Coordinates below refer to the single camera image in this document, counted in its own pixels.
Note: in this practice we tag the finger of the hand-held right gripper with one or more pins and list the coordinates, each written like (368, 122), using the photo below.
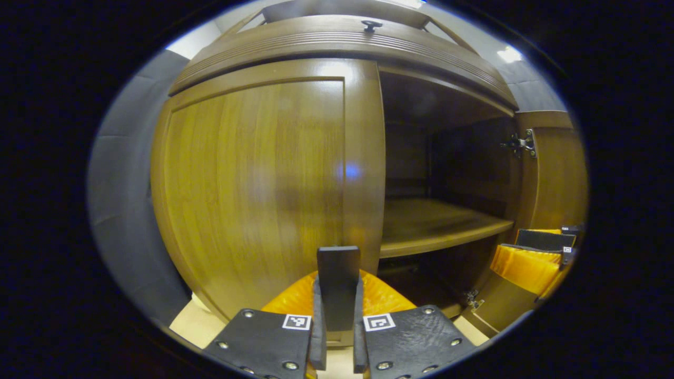
(524, 266)

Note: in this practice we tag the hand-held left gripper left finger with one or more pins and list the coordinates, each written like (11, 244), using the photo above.
(317, 342)

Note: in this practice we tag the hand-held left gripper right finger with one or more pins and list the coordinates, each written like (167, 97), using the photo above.
(359, 347)

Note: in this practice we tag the wooden cabinet door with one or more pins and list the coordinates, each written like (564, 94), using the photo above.
(558, 184)
(253, 184)

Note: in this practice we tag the wooden double-door shoe cabinet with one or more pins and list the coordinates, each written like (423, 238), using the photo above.
(410, 105)

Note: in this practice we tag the metal door hinge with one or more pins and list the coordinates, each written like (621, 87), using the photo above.
(473, 300)
(521, 143)

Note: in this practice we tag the wooden cabinet bottom board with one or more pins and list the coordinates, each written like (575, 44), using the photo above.
(416, 287)

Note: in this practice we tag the wooden cabinet shelf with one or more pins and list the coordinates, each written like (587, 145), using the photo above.
(426, 223)

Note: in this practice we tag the wooden cabinet drawer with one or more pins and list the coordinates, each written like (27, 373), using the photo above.
(316, 45)

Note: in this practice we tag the small ceiling light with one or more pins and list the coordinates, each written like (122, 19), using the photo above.
(508, 54)

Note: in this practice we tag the black round drawer knob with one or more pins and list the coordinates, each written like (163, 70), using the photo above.
(371, 25)

